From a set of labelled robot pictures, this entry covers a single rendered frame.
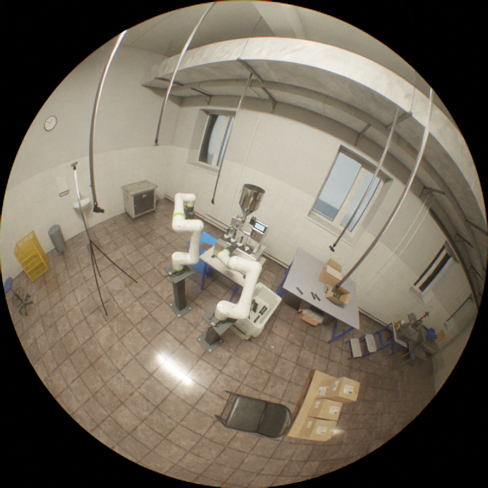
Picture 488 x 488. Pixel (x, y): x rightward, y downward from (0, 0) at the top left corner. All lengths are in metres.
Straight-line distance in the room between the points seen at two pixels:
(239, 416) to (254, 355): 1.10
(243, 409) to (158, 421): 1.16
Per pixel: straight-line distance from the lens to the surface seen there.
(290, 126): 3.24
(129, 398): 2.48
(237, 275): 2.08
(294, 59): 2.17
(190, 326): 2.42
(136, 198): 4.12
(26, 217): 4.50
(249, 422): 1.81
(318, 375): 2.83
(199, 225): 1.33
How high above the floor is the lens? 2.29
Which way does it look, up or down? 36 degrees down
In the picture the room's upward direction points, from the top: 21 degrees clockwise
